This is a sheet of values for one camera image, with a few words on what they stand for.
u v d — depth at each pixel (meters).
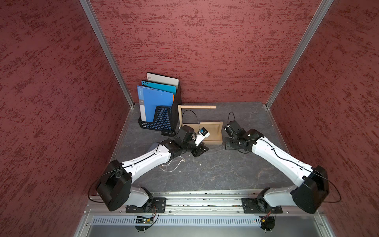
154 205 0.74
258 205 0.67
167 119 0.92
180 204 0.76
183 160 0.90
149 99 0.87
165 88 0.92
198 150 0.71
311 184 0.39
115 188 0.41
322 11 0.73
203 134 0.70
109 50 0.88
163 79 0.97
